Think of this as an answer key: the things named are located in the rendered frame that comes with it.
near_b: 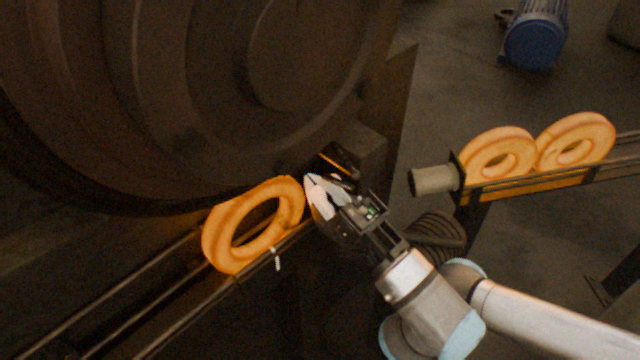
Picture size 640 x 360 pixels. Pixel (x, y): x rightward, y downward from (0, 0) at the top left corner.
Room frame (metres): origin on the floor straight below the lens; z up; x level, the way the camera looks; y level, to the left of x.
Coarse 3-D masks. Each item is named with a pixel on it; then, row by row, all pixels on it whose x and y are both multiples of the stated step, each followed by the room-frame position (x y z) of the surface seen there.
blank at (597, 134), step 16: (592, 112) 0.64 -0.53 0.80; (560, 128) 0.61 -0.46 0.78; (576, 128) 0.60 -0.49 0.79; (592, 128) 0.61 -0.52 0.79; (608, 128) 0.61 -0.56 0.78; (544, 144) 0.60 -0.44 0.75; (560, 144) 0.60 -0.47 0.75; (592, 144) 0.61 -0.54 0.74; (608, 144) 0.62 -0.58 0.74; (544, 160) 0.60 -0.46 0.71; (560, 160) 0.62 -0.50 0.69; (576, 160) 0.61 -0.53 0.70; (592, 160) 0.62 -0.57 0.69
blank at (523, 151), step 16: (512, 128) 0.61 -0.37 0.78; (480, 144) 0.59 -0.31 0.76; (496, 144) 0.58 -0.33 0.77; (512, 144) 0.59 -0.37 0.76; (528, 144) 0.59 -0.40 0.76; (464, 160) 0.58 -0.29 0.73; (480, 160) 0.58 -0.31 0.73; (512, 160) 0.60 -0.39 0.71; (528, 160) 0.59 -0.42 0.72; (480, 176) 0.58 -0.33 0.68; (496, 176) 0.59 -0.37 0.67
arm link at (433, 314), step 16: (432, 272) 0.33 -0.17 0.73; (416, 288) 0.30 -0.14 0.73; (432, 288) 0.30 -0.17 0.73; (448, 288) 0.31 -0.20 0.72; (400, 304) 0.29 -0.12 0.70; (416, 304) 0.28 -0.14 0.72; (432, 304) 0.28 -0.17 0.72; (448, 304) 0.28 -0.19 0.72; (464, 304) 0.29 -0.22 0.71; (416, 320) 0.27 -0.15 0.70; (432, 320) 0.26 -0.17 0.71; (448, 320) 0.26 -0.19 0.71; (464, 320) 0.26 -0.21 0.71; (480, 320) 0.27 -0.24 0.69; (416, 336) 0.26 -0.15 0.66; (432, 336) 0.25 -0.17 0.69; (448, 336) 0.24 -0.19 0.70; (464, 336) 0.24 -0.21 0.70; (480, 336) 0.24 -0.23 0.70; (432, 352) 0.24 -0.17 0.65; (448, 352) 0.23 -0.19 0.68; (464, 352) 0.22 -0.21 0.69
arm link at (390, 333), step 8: (392, 320) 0.32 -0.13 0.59; (400, 320) 0.30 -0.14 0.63; (384, 328) 0.32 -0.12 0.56; (392, 328) 0.30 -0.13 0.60; (400, 328) 0.29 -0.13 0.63; (384, 336) 0.30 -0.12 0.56; (392, 336) 0.29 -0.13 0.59; (400, 336) 0.28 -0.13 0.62; (384, 344) 0.29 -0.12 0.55; (392, 344) 0.28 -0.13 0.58; (400, 344) 0.27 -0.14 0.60; (408, 344) 0.26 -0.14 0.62; (384, 352) 0.28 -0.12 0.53; (392, 352) 0.27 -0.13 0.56; (400, 352) 0.27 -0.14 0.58; (408, 352) 0.26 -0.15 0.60; (416, 352) 0.25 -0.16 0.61
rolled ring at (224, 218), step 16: (288, 176) 0.45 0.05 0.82; (256, 192) 0.40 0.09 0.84; (272, 192) 0.42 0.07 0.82; (288, 192) 0.44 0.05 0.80; (224, 208) 0.37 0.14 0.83; (240, 208) 0.38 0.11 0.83; (288, 208) 0.44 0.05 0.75; (208, 224) 0.36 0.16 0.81; (224, 224) 0.36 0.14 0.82; (272, 224) 0.44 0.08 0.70; (288, 224) 0.43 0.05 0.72; (208, 240) 0.35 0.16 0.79; (224, 240) 0.35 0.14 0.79; (256, 240) 0.42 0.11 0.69; (272, 240) 0.41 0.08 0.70; (208, 256) 0.34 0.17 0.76; (224, 256) 0.35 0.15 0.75; (240, 256) 0.37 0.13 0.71; (256, 256) 0.38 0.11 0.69; (224, 272) 0.34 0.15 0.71
